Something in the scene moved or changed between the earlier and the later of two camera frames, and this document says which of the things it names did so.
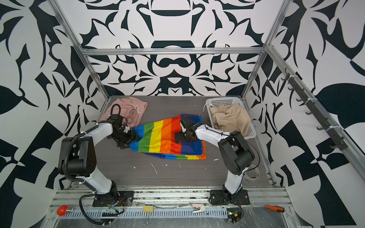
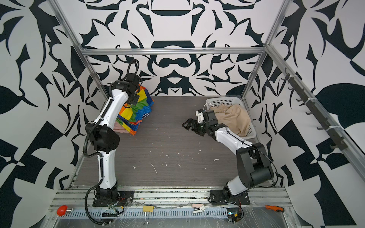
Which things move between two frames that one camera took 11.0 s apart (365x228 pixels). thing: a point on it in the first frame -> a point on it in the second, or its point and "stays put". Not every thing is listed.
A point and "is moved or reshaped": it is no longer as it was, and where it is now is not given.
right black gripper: [182, 138] -> [195, 128]
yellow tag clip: [148, 208] stays put
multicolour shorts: [157, 137] -> [130, 116]
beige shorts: [228, 118] stays put
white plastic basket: [251, 133] stays put
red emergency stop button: [62, 210] stays put
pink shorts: [131, 109] is moved or reshaped
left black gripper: [132, 137] -> [135, 101]
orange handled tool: [275, 208] stays put
